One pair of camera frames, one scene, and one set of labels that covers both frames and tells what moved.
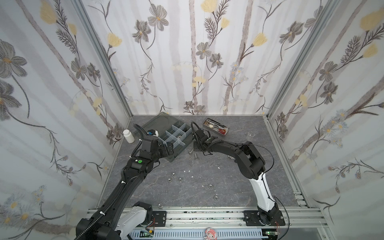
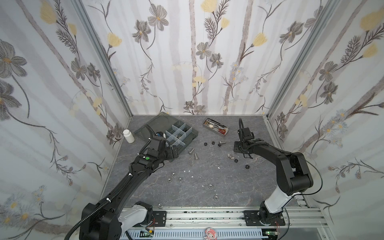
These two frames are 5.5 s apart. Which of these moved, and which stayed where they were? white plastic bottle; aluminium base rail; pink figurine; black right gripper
Moved: black right gripper
Stayed: white plastic bottle; pink figurine; aluminium base rail
